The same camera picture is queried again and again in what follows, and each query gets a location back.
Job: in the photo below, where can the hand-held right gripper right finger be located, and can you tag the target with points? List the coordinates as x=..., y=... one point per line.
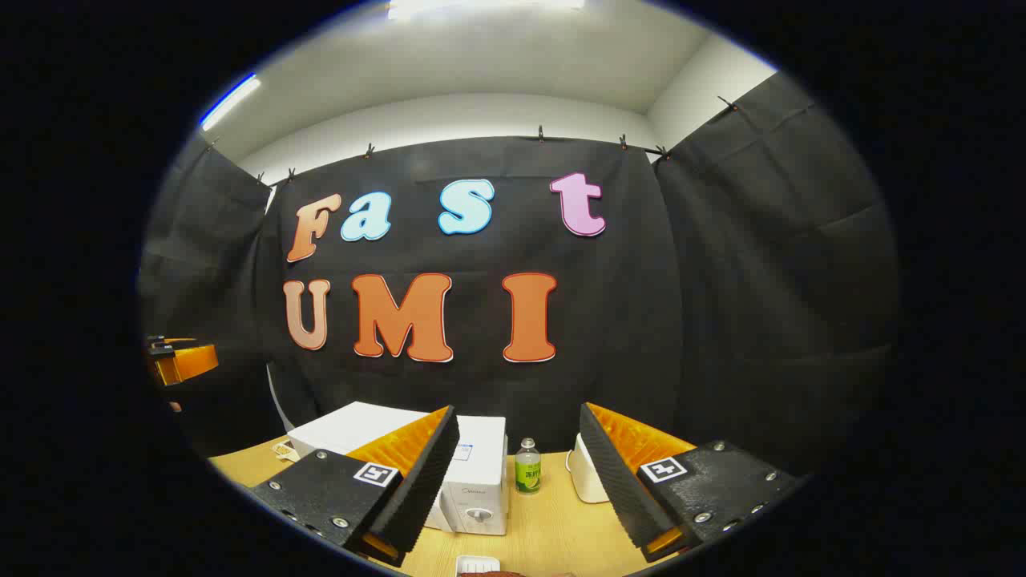
x=617, y=489

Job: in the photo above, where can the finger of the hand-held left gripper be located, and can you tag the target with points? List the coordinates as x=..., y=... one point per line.
x=192, y=362

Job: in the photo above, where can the white ribbed food tray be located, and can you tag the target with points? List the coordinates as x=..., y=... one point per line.
x=473, y=561

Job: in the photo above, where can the wide ceiling light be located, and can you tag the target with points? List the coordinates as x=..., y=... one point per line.
x=481, y=6

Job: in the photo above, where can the white toaster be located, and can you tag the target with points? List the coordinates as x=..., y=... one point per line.
x=589, y=477

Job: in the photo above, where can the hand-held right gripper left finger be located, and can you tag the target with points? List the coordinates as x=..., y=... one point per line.
x=425, y=489

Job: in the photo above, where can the white divided snack dish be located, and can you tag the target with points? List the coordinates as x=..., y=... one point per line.
x=287, y=451

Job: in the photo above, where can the green label drink bottle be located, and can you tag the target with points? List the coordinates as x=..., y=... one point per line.
x=527, y=477

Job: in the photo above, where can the black backdrop cloth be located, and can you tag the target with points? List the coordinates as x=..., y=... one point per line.
x=641, y=320

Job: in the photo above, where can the narrow ceiling light strip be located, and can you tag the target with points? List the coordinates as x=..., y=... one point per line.
x=231, y=102

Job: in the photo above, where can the row of black cloth clips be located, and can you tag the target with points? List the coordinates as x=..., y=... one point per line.
x=540, y=133

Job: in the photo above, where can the white microwave oven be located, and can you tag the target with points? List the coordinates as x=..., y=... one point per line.
x=481, y=481

